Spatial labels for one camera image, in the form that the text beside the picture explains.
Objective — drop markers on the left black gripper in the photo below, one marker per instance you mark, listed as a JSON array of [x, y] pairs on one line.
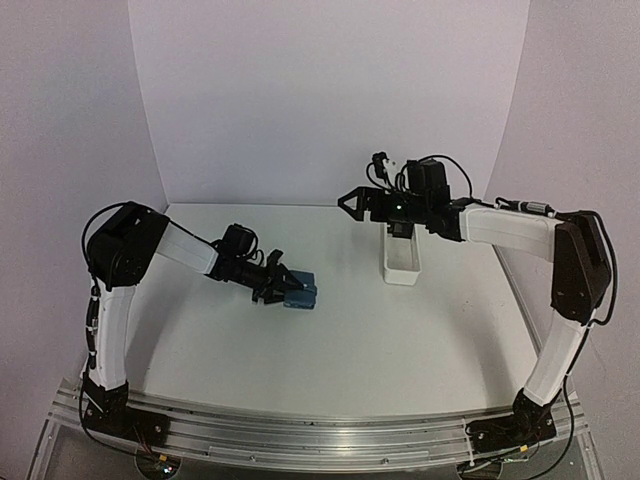
[[274, 279]]

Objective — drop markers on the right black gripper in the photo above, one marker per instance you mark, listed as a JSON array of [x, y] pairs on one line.
[[364, 203]]

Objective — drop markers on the blue card holder wallet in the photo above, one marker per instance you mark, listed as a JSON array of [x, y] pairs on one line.
[[304, 299]]

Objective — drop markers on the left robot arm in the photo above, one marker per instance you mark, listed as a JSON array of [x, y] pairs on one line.
[[119, 253]]

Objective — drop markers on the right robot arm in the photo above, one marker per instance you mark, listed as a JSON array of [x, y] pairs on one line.
[[575, 246]]

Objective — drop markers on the white plastic tray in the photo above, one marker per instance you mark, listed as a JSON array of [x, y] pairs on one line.
[[401, 255]]

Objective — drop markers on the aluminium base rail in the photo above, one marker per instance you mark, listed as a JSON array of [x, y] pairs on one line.
[[299, 443]]

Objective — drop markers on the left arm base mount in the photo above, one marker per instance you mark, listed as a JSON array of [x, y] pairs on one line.
[[108, 413]]

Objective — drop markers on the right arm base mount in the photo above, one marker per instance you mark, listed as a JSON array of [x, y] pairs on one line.
[[527, 424]]

